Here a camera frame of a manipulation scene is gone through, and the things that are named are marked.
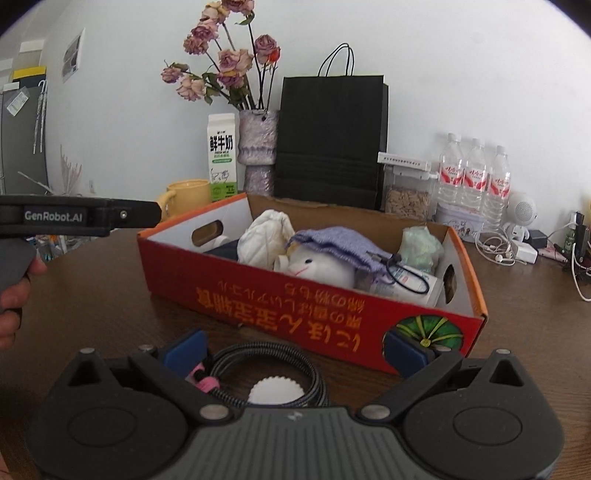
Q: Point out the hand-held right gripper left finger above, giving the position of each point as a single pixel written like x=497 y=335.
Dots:
x=184 y=353

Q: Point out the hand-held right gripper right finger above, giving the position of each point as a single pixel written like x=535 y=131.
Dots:
x=406 y=353

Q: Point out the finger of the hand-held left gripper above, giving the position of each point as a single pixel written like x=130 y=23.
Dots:
x=136 y=216

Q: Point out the dark blue pouch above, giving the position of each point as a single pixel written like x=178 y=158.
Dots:
x=224 y=253

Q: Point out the red cardboard box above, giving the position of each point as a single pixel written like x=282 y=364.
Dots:
x=277 y=314

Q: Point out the green plastic bag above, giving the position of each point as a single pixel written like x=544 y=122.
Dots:
x=420 y=247

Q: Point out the yellow white sheep plush toy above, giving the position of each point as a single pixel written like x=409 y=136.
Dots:
x=323 y=270

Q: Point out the purple knit cloth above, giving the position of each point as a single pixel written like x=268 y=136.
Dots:
x=337 y=247

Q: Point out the white quilted cloth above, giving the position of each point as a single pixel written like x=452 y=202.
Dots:
x=263 y=237

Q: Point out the person's left hand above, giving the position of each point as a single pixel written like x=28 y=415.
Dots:
x=11 y=323

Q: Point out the yellow mug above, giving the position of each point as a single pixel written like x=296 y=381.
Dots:
x=189 y=198

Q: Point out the grey refrigerator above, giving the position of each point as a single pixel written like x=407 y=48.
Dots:
x=21 y=138

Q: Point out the white ribbed disc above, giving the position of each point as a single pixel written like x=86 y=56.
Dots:
x=277 y=392

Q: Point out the white green milk carton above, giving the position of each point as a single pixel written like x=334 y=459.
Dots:
x=222 y=157

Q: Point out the white earphones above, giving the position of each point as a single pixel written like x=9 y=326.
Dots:
x=496 y=249

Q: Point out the decorated tin box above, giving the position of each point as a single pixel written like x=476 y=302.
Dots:
x=457 y=224

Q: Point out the purple ceramic vase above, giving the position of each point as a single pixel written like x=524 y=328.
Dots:
x=258 y=147

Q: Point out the clear seed container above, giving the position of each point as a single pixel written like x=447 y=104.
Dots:
x=408 y=201

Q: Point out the white charger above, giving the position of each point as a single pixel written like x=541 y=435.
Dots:
x=526 y=254

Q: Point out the black power adapter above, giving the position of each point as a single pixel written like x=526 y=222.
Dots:
x=537 y=239

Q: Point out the dried rose bouquet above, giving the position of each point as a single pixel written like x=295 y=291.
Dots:
x=226 y=64

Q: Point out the white round speaker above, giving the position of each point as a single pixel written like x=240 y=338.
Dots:
x=521 y=212

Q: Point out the clear water bottle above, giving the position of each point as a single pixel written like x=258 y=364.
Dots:
x=451 y=173
x=474 y=177
x=496 y=184

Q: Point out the flat white box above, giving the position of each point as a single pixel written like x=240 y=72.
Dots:
x=402 y=161

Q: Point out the small green bottle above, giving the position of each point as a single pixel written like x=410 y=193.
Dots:
x=571 y=236

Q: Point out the black paper bag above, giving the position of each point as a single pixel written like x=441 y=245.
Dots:
x=330 y=147

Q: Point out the black stand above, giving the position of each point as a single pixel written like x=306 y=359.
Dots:
x=581 y=240

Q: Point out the white wall panel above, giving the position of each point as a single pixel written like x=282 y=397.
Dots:
x=74 y=55

